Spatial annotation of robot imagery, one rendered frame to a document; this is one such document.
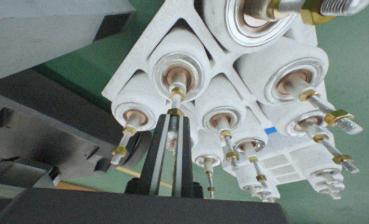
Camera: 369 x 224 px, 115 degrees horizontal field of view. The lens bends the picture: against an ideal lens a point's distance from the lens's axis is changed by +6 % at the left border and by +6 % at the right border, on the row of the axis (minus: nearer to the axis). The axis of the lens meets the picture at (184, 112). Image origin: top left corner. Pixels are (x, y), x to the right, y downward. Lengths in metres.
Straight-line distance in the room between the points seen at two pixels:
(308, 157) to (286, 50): 0.43
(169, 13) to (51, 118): 0.44
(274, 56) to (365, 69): 0.56
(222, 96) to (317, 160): 0.43
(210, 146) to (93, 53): 0.48
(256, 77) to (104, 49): 0.45
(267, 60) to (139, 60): 0.21
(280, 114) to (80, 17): 0.36
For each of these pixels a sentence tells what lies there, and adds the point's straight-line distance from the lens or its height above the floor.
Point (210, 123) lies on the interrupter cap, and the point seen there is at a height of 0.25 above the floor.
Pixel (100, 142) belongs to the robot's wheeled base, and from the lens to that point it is 0.52.
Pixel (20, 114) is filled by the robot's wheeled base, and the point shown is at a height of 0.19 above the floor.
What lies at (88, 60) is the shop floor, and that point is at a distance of 0.55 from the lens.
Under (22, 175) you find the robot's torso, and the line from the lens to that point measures 0.67.
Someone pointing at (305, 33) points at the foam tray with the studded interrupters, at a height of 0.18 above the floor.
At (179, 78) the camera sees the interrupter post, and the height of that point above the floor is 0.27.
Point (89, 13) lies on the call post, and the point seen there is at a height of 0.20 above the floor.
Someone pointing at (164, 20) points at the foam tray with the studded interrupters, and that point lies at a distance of 0.23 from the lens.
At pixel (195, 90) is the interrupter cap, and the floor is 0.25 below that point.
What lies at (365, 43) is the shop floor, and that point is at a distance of 0.68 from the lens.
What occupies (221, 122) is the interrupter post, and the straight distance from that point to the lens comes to 0.22.
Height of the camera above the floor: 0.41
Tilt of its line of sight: 48 degrees down
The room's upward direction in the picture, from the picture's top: 178 degrees counter-clockwise
